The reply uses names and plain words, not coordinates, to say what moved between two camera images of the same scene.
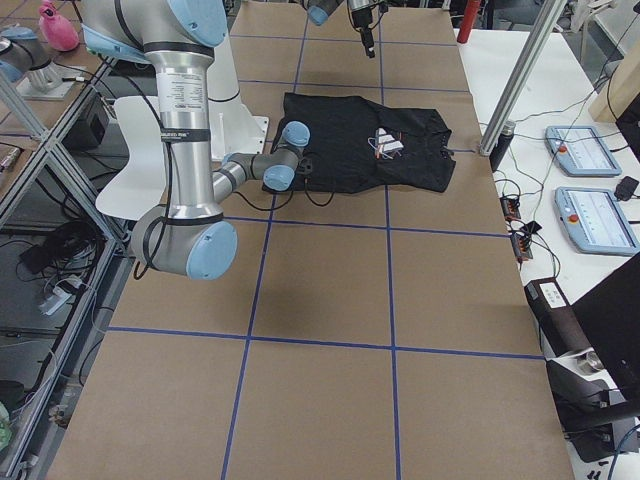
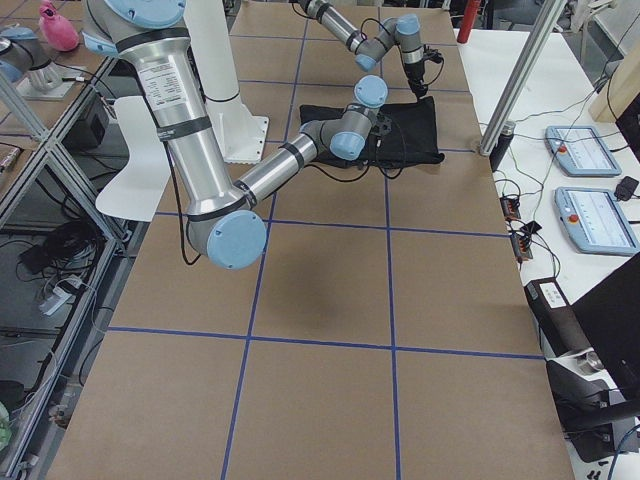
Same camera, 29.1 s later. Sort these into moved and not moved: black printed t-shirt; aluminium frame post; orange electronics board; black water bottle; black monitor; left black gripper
Moved: black printed t-shirt; left black gripper
Not moved: black water bottle; orange electronics board; black monitor; aluminium frame post
